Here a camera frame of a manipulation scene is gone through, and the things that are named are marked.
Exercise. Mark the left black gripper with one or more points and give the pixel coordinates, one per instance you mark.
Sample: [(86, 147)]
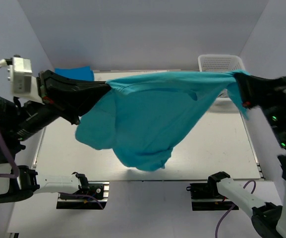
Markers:
[(72, 97)]

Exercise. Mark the teal t shirt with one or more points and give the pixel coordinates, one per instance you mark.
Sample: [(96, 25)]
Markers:
[(142, 118)]

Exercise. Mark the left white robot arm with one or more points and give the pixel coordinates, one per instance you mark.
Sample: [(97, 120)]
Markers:
[(18, 183)]

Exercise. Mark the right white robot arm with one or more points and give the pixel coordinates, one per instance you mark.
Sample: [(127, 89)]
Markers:
[(268, 219)]

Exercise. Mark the folded blue t shirt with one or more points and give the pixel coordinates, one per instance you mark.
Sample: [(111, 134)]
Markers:
[(81, 73)]

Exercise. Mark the white plastic basket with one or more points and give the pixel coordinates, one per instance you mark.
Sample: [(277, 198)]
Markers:
[(221, 63)]

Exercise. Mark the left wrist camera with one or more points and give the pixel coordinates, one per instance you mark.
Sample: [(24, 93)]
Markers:
[(23, 84)]

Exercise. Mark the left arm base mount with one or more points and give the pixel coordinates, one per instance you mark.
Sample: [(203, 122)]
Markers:
[(94, 197)]

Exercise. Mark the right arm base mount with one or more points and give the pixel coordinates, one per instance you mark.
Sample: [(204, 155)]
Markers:
[(203, 199)]

